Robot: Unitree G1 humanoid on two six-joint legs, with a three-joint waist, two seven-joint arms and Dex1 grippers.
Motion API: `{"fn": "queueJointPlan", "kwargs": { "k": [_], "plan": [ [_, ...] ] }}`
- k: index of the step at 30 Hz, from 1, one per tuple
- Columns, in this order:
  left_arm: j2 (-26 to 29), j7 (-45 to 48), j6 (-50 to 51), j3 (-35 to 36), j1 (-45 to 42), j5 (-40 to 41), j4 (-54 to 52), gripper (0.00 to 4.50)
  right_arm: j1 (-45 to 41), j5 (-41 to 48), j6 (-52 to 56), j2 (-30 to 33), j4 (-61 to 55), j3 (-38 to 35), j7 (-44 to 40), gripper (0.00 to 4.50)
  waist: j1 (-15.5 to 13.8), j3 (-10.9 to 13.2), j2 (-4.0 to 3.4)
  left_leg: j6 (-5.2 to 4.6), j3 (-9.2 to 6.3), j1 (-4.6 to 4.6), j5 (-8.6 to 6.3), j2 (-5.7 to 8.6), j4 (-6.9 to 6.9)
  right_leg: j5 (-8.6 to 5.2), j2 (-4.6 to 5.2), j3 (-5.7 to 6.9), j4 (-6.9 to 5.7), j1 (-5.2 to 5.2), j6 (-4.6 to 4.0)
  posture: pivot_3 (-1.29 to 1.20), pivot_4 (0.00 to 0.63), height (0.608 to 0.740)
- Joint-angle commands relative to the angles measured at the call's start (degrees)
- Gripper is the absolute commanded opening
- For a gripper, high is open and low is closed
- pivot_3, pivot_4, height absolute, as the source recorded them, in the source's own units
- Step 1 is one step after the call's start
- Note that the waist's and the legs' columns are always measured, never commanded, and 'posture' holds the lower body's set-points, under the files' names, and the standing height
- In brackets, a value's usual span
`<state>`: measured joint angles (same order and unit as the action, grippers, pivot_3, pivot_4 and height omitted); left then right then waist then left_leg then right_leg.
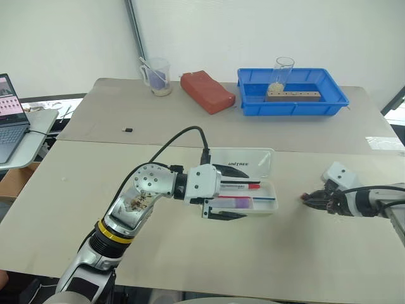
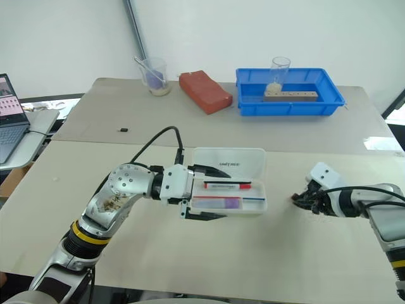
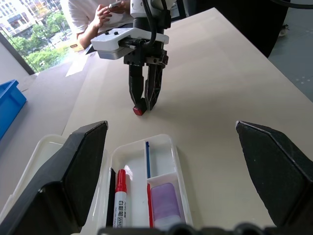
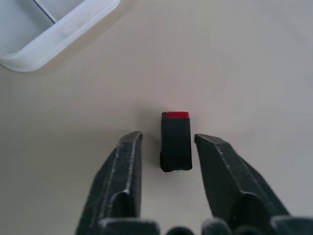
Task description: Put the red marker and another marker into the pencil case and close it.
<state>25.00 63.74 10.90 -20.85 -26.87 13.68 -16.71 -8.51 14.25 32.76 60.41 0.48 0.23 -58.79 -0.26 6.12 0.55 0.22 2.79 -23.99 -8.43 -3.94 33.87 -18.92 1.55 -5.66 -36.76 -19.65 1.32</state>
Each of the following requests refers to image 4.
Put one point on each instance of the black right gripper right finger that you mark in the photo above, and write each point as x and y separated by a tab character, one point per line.
234	176

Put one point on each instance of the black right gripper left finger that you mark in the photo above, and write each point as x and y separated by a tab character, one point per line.
115	181

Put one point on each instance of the small black red-tipped block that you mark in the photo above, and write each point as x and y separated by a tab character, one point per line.
175	143

